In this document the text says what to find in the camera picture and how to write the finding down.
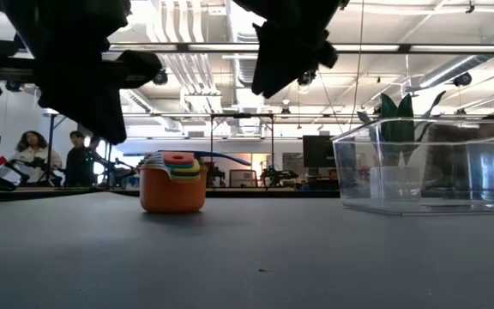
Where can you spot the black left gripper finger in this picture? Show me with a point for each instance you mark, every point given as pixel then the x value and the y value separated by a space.
pixel 92 113

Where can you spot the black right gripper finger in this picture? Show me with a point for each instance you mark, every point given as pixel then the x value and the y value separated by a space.
pixel 325 56
pixel 281 60

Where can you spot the red measuring cup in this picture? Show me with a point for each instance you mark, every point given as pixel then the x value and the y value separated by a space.
pixel 167 159

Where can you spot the yellow measuring cup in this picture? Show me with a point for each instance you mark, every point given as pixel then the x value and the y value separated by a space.
pixel 187 170

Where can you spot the orange measuring cup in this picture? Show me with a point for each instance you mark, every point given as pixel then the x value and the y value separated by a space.
pixel 170 195

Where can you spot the green measuring cup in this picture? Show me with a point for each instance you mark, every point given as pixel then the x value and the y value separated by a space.
pixel 187 177

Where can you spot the clear plastic basket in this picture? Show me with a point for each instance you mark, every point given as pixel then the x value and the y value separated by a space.
pixel 444 180

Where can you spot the black background robot arm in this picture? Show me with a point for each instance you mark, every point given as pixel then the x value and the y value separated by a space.
pixel 116 169
pixel 32 165
pixel 279 175

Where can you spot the black hanging ceiling device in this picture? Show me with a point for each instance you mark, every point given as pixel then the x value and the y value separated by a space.
pixel 306 79

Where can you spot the person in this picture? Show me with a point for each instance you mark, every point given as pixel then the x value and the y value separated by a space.
pixel 75 161
pixel 32 143

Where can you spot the black ceiling spotlight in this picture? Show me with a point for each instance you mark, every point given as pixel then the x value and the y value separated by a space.
pixel 161 78
pixel 462 80

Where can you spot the black overhead crossbeam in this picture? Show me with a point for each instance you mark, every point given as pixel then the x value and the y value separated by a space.
pixel 405 48

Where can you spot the black monitor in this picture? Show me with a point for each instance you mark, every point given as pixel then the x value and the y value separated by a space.
pixel 317 152

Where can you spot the potted plant in white pot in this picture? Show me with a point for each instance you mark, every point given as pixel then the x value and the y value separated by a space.
pixel 395 137

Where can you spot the dark grey table mat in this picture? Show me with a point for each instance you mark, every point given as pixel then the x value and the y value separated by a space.
pixel 58 266

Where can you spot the silver ventilation duct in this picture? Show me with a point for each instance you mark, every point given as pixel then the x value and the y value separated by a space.
pixel 242 64
pixel 453 68

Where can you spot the black frame stand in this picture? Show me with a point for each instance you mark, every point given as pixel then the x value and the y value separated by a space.
pixel 242 115
pixel 52 129

